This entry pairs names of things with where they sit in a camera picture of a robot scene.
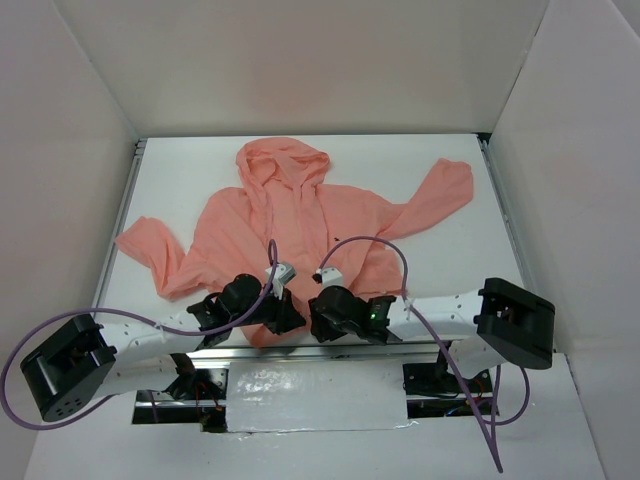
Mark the grey white right wrist camera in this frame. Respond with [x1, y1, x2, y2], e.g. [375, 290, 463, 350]
[312, 267, 344, 288]

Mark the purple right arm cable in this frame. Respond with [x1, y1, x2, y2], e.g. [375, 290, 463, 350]
[318, 235, 531, 472]

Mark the pink hooded zip jacket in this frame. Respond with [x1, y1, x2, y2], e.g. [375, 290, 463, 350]
[116, 137, 474, 316]

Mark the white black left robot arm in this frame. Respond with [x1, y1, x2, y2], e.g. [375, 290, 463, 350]
[20, 264, 305, 423]

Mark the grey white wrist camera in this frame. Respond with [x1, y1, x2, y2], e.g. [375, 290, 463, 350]
[312, 267, 344, 288]
[265, 262, 296, 300]

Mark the grey white left wrist camera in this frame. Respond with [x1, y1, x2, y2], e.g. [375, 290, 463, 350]
[265, 262, 296, 300]

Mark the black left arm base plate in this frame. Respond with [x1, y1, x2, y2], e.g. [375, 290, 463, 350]
[162, 369, 228, 400]

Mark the aluminium table frame rail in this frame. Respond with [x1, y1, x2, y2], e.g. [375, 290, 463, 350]
[91, 138, 148, 307]

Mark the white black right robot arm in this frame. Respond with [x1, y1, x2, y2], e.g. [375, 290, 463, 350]
[309, 278, 555, 391]

